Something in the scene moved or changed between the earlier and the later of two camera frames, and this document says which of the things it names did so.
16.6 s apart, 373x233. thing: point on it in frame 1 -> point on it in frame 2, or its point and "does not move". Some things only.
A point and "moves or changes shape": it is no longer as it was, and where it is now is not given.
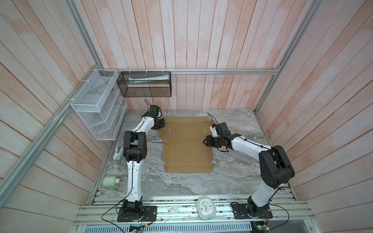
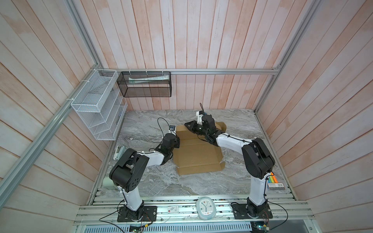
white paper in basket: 131,80 does not move
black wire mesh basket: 145,84 does not move
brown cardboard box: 187,148 moves or changes shape
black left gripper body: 160,124 -> 176,144
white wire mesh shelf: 102,107 does not move
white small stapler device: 117,156 does not move
